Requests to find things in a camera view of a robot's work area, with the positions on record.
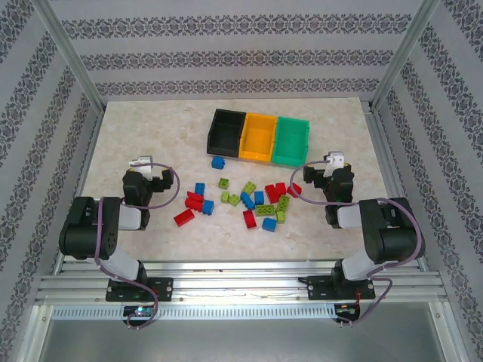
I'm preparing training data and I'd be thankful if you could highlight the green plastic bin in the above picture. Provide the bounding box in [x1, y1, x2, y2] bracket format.
[271, 116, 311, 167]

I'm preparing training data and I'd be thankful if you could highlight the yellow plastic bin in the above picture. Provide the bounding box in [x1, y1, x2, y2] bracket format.
[238, 112, 279, 163]

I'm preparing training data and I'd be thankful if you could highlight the black plastic bin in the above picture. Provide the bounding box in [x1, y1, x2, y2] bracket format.
[206, 108, 247, 158]

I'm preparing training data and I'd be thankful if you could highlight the long red lego brick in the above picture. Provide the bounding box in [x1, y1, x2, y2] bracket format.
[173, 207, 195, 228]

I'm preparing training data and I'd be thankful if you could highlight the grey metal shelf panel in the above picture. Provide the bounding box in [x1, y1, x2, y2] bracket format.
[37, 319, 454, 362]

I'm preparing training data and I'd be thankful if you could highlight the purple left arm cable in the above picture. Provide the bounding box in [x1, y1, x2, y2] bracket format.
[94, 161, 180, 331]

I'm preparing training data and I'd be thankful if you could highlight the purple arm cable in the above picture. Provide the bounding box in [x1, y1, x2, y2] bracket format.
[291, 159, 426, 327]
[94, 161, 180, 331]

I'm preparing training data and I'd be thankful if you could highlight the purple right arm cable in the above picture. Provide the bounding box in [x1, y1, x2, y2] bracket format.
[291, 159, 426, 327]

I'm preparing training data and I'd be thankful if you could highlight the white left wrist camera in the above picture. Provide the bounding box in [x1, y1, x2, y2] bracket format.
[128, 155, 155, 180]

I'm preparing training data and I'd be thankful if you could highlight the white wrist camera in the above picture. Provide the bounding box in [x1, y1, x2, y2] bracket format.
[324, 151, 345, 176]
[128, 155, 155, 180]

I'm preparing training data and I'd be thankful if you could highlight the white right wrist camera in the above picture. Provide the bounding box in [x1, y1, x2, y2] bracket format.
[324, 151, 345, 176]

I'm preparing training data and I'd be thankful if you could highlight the aluminium side rail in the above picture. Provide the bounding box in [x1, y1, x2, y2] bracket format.
[52, 109, 109, 271]
[365, 109, 430, 271]

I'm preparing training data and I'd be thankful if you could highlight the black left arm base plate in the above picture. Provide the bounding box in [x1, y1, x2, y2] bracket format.
[105, 277, 174, 302]

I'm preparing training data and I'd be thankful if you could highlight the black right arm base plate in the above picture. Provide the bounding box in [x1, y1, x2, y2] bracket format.
[307, 275, 377, 302]

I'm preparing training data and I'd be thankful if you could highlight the aluminium mounting rail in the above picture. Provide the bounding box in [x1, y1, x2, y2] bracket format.
[35, 259, 448, 306]

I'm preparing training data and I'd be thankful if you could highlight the aluminium frame post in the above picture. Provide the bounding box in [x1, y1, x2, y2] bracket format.
[32, 0, 106, 113]
[369, 0, 441, 111]

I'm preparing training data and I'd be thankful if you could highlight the slotted grey cable duct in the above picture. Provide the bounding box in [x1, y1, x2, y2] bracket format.
[51, 304, 339, 321]

